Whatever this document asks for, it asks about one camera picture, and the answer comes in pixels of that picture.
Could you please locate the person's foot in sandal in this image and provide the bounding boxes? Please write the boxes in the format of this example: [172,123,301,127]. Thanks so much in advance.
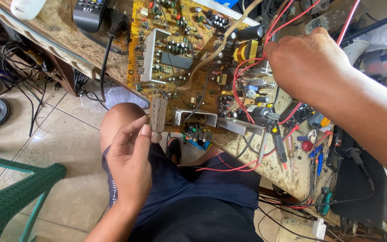
[166,137,183,166]

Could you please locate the black remote control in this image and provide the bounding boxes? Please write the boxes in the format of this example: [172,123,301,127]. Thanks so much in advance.
[73,0,111,33]

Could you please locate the black flyback transformer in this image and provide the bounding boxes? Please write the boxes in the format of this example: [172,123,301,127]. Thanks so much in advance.
[236,104,280,127]

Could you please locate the yellow television circuit board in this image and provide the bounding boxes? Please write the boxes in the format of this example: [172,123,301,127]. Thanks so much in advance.
[126,0,281,142]

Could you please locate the navy blue shorts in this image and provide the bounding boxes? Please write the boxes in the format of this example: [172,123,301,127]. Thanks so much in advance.
[101,143,262,229]

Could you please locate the clear-handled screwdriver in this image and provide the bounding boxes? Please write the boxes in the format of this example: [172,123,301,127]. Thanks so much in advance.
[286,134,295,183]

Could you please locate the black plug with thick cable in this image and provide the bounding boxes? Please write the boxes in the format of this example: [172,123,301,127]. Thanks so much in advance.
[345,147,376,193]

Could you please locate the person's left hand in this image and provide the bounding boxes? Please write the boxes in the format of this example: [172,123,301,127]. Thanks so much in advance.
[105,115,154,210]

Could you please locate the grey multimeter probe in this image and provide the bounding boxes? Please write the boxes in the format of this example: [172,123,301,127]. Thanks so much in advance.
[258,126,270,165]

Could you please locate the printed paper sheet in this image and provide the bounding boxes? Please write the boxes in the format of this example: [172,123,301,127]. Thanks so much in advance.
[104,86,151,110]

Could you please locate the blue-handled tool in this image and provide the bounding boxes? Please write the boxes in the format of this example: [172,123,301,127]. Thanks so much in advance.
[309,145,325,177]

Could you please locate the black multimeter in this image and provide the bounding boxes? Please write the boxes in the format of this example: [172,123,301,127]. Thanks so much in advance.
[280,102,317,129]

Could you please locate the clear plastic bottle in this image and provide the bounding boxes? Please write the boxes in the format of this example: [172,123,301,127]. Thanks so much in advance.
[304,0,363,35]

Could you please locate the beige ribbon cable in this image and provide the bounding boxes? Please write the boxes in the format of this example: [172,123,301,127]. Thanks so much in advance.
[179,0,264,91]

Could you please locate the white plastic object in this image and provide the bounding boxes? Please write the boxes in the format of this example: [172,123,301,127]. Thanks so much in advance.
[10,0,47,20]

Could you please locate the black equipment box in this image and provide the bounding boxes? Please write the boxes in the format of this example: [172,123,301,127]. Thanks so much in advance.
[330,148,387,231]

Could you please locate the white power adapter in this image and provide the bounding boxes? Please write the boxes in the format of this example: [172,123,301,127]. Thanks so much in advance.
[311,218,328,240]

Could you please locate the black red-tipped multimeter probe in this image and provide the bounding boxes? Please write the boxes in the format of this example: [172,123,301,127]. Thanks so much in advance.
[270,124,288,171]

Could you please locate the grey metal tuner module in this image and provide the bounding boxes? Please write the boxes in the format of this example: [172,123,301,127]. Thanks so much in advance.
[149,97,168,144]

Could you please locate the red wire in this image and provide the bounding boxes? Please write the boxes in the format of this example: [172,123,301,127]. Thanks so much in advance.
[195,0,362,173]

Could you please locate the green plastic chair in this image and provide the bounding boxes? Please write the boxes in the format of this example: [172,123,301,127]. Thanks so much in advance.
[0,144,67,242]

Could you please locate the person's right hand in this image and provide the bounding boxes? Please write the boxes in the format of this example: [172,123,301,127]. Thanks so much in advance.
[263,27,355,109]

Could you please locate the person's left leg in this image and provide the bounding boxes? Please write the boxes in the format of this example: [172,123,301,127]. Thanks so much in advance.
[99,102,151,153]

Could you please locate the tangle of black cables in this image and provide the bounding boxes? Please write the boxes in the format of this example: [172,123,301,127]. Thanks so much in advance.
[0,40,64,138]

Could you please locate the black power plug with cable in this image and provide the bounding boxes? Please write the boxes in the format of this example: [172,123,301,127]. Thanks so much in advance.
[99,8,131,103]

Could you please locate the green-handled pliers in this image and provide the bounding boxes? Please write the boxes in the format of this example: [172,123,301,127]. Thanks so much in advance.
[316,186,334,216]

